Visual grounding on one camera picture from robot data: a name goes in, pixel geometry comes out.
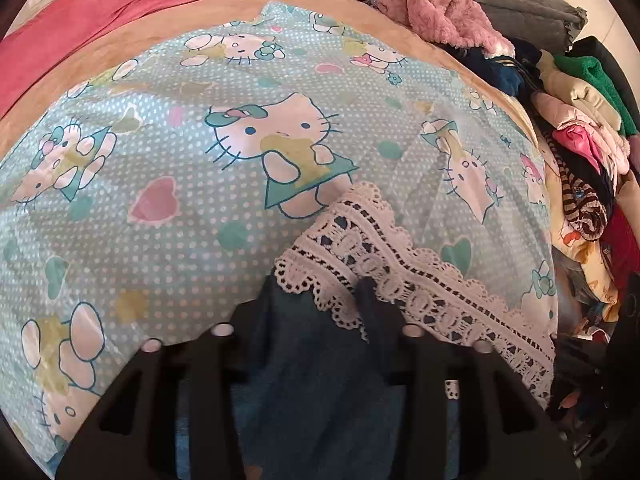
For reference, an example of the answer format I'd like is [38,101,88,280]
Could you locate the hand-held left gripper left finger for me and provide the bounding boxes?
[55,300,273,480]

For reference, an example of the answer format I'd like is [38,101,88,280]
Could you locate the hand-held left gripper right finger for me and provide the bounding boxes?
[352,276,583,480]

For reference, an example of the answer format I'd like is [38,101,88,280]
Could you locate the denim pants with lace trim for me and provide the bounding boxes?
[175,180,558,480]

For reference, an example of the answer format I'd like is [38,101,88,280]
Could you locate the yellow printed cloth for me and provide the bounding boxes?
[557,220,621,321]

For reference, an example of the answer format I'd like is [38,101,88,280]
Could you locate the red garment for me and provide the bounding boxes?
[600,205,640,291]

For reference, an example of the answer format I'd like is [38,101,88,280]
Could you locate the striped knit garment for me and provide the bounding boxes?
[542,132,608,243]

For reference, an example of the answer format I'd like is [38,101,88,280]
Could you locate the pink jacket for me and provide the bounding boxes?
[532,92,631,176]

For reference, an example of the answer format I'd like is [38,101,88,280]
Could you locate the cartoon cat printed blanket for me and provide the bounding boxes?
[0,2,561,466]

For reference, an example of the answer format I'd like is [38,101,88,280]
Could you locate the beige garment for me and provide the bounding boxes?
[537,50,626,126]

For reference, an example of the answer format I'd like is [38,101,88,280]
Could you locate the green garment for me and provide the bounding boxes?
[552,55,640,136]

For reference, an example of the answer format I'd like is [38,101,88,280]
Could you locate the navy garment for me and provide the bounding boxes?
[445,40,541,96]

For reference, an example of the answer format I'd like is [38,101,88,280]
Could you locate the pink fluffy garment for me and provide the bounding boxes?
[376,0,516,58]

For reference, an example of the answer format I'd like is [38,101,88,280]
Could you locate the pink duvet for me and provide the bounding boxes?
[0,0,301,116]

